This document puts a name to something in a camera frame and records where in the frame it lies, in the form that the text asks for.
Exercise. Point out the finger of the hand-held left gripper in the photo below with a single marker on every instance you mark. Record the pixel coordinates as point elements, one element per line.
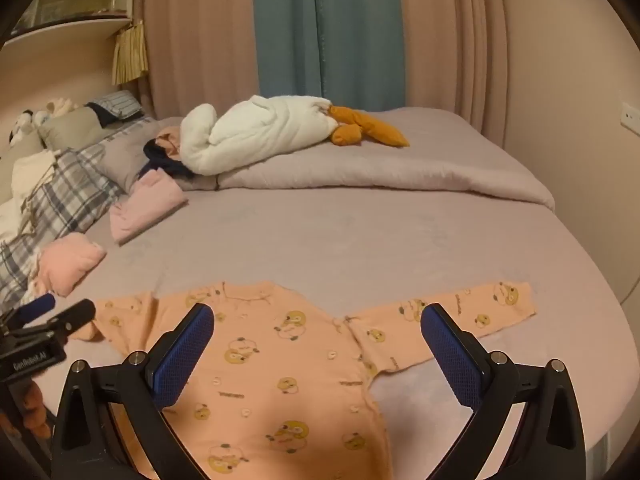
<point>37,306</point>
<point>75,315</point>

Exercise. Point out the striped pillow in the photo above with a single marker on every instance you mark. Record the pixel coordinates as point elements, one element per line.
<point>121,104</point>

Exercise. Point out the grey duvet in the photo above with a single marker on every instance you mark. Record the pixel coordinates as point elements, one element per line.
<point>400,160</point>

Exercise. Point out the yellow fringed cloth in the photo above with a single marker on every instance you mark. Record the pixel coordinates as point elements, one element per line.
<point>130,55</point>

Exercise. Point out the small plush toys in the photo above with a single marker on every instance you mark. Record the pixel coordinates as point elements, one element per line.
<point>25,122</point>

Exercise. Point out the orange printed baby romper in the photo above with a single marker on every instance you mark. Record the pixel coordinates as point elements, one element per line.
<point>280,360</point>

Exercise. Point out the white goose plush toy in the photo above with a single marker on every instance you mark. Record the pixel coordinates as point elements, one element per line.
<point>260,125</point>

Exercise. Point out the pink curtain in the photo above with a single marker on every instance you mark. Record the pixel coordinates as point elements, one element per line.
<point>450,45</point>
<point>200,35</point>

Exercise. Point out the navy dark cloth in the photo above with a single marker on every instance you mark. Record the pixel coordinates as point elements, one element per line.
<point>161,161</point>

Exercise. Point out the person's left hand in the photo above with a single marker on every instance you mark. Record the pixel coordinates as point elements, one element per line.
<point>32,405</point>

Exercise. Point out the white cloth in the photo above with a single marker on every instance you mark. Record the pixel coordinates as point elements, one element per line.
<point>30,170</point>

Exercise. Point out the plaid quilt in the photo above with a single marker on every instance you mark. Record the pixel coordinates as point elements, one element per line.
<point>65,190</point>

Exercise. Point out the peach cloth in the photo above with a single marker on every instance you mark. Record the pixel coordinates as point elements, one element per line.
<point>167,139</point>

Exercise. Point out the grey pillow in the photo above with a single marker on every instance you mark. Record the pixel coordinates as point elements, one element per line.
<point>70,127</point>

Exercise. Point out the white wall socket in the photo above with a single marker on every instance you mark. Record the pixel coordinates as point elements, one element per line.
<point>630,117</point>

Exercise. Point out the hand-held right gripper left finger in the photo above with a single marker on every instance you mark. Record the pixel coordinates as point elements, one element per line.
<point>181,360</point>

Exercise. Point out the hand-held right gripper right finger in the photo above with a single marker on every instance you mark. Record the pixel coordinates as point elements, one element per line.
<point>452,360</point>

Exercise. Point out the folded pink garment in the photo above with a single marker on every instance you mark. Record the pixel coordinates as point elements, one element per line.
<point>70,260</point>
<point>145,205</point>

